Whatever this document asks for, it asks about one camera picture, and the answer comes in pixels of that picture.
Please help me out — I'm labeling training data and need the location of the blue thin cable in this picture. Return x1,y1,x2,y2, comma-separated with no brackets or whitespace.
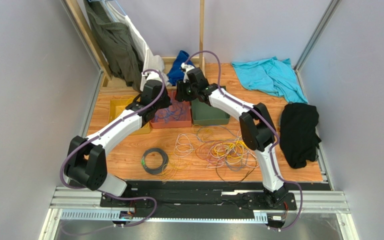
155,98,190,124

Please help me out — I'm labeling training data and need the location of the bright yellow cable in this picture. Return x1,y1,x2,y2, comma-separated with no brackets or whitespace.
210,139,251,159

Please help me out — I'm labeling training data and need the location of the orange yellow thin cable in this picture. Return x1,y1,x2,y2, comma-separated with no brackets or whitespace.
115,96,193,181

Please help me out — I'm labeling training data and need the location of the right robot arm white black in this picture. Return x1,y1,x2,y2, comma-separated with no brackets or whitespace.
175,65,288,208

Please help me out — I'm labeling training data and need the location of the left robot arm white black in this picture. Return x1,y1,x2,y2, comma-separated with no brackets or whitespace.
60,79,171,197

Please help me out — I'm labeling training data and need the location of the dark blue cloth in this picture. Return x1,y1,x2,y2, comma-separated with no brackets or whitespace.
166,50,190,87

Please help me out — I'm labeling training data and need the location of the green plastic bin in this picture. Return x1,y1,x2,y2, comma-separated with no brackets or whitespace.
191,97,231,126

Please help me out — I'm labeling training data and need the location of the white garment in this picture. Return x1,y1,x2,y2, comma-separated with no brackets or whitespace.
105,0,172,87

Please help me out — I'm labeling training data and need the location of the red plastic bin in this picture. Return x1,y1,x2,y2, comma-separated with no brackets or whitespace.
150,90,192,129

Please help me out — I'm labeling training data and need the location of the yellow plastic bin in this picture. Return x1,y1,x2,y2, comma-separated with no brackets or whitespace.
108,95,152,135

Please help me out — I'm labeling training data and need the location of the olive green garment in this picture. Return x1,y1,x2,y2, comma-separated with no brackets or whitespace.
83,0,144,93

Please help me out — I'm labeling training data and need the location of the cyan cloth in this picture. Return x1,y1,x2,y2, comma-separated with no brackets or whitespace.
231,56,309,104

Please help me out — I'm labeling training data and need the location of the black cloth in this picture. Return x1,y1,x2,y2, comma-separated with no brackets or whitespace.
279,102,321,169

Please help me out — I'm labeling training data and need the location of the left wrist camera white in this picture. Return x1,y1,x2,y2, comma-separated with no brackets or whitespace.
142,69,164,84

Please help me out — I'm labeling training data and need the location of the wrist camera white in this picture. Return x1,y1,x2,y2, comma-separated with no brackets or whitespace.
180,62,196,83
142,69,164,84

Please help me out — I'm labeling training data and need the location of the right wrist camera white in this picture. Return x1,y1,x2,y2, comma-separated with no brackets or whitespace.
180,62,196,83

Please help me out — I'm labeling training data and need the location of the wooden rack frame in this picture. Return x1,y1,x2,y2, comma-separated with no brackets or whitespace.
63,0,205,89

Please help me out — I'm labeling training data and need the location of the orange red thin cable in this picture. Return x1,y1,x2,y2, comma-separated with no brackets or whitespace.
193,139,220,164

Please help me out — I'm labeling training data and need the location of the grey coiled cable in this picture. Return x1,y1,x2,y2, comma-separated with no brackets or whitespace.
141,148,170,176

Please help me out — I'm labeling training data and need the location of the dark brown thin cable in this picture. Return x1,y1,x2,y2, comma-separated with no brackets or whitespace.
215,164,259,186

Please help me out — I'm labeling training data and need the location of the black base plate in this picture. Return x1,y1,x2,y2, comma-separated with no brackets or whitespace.
100,180,299,216

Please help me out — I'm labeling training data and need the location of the aluminium rail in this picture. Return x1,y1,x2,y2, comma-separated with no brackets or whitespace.
49,187,350,224

